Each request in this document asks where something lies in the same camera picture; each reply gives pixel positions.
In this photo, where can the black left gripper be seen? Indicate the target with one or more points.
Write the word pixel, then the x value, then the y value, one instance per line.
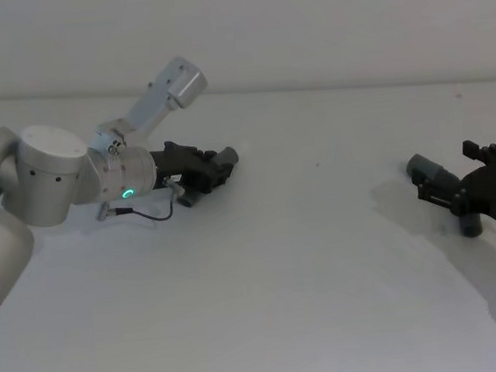
pixel 177 164

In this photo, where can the grey plastic pipe fitting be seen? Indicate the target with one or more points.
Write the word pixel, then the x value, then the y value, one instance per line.
pixel 431 168
pixel 229 154

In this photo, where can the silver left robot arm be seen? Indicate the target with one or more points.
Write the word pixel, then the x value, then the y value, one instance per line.
pixel 49 170

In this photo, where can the white table cloth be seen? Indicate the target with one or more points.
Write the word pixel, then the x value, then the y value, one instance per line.
pixel 258 290

